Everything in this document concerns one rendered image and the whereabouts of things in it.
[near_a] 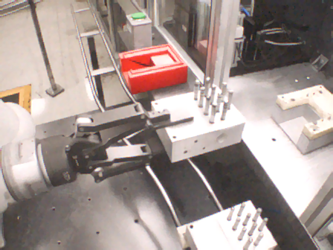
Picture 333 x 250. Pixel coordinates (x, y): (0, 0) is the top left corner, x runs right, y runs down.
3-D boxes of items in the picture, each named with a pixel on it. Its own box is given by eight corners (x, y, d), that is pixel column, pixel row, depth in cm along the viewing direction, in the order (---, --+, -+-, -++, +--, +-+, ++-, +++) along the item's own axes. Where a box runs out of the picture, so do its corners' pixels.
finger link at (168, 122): (145, 118, 44) (145, 114, 44) (186, 107, 46) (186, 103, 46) (151, 131, 42) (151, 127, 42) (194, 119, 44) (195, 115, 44)
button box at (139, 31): (128, 47, 90) (125, 13, 82) (150, 42, 92) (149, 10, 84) (134, 59, 85) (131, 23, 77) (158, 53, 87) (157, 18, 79)
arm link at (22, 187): (-1, 178, 33) (40, 167, 35) (1, 132, 39) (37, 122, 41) (25, 212, 40) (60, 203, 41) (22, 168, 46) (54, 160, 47)
